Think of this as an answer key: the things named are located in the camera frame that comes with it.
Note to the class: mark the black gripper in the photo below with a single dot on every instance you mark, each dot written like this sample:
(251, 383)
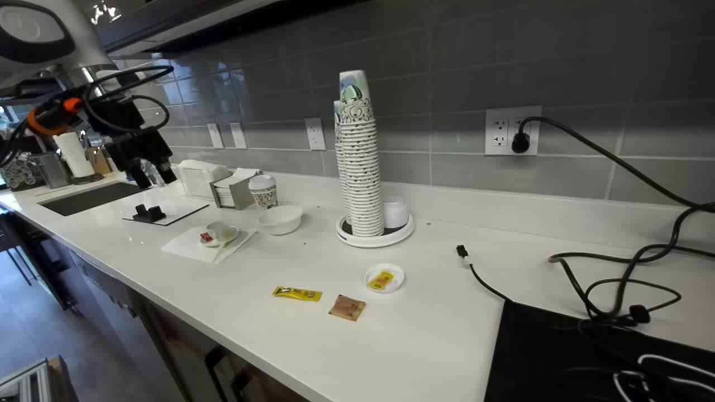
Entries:
(130, 147)

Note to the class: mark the white plastic cup lid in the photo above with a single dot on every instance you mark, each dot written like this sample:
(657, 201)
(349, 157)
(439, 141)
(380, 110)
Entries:
(263, 181)

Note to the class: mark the patterned paper cup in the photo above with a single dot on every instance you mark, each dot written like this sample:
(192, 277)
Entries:
(267, 196)

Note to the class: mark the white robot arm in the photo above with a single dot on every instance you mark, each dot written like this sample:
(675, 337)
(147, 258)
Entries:
(51, 57)

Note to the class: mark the kitchen sink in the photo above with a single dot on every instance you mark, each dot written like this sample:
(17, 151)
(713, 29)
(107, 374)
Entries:
(73, 204)

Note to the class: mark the white tray with black item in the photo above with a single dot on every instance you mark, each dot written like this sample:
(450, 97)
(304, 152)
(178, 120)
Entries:
(161, 211)

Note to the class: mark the metal napkin holder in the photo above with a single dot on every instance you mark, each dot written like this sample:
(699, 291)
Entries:
(232, 190)

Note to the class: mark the white foam bowl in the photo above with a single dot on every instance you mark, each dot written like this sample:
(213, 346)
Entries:
(283, 219)

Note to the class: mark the yellow mayonnaise packet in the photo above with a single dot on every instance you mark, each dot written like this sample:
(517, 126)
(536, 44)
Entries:
(297, 292)

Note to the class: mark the tall stack of paper cups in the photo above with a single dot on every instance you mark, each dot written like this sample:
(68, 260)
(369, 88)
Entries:
(356, 145)

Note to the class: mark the brown sugar packet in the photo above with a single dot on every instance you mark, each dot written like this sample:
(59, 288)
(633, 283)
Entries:
(346, 309)

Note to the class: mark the yellow packet on plate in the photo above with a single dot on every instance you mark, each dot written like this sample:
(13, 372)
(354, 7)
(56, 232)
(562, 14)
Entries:
(380, 279)

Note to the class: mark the small white plate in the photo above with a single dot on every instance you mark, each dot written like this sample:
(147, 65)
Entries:
(399, 277)

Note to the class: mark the white light switch plate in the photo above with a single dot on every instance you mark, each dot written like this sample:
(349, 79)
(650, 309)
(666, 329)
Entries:
(316, 134)

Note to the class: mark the white wall power outlet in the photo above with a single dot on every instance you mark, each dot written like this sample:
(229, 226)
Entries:
(501, 127)

